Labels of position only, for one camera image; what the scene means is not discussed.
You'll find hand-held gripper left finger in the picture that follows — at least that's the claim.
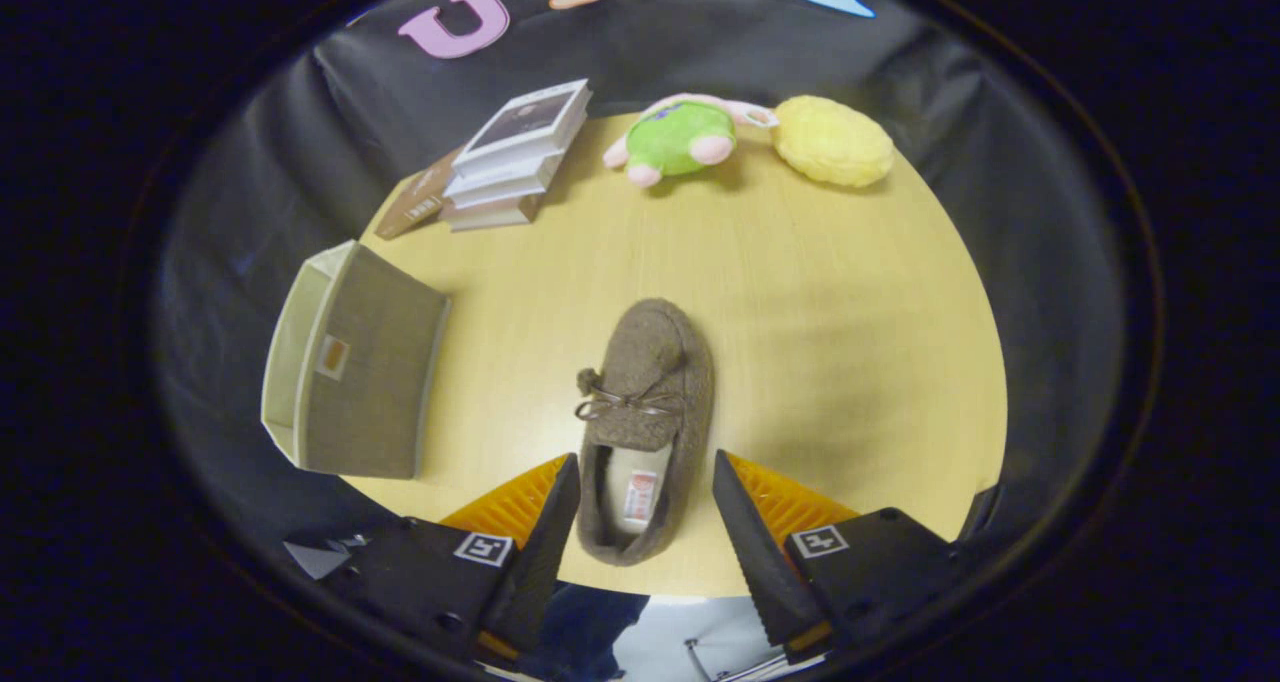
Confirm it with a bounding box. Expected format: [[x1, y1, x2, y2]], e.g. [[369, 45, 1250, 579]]
[[285, 452, 583, 668]]

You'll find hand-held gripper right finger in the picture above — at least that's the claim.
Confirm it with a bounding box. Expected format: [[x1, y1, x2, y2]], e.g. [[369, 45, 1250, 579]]
[[712, 450, 1001, 665]]

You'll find green and pink plush toy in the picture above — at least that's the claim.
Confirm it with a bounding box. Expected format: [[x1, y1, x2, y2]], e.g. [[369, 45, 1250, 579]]
[[603, 93, 779, 188]]

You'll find yellow plush toy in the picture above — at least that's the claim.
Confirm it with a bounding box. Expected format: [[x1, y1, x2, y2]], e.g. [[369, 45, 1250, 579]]
[[770, 95, 896, 188]]

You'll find person's blue trouser leg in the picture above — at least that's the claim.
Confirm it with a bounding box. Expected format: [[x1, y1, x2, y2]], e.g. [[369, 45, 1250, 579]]
[[520, 582, 651, 682]]

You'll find grey fabric storage box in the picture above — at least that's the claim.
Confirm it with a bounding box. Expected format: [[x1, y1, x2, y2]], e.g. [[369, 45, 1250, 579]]
[[261, 240, 453, 481]]

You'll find white book with portrait cover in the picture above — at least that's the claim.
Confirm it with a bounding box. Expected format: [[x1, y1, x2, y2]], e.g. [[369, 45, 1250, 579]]
[[452, 79, 593, 178]]

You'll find plain white book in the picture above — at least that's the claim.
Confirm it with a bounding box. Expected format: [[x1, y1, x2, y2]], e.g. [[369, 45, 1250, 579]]
[[443, 152, 566, 208]]

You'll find brown fuzzy slipper shoe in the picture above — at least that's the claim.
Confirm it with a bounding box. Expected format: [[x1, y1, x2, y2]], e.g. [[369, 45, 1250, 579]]
[[574, 298, 716, 567]]

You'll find brown book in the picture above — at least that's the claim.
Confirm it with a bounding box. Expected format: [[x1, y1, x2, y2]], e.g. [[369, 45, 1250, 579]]
[[374, 147, 466, 241]]

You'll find beige book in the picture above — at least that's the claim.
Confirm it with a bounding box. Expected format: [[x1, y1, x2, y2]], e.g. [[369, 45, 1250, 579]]
[[440, 192, 546, 233]]

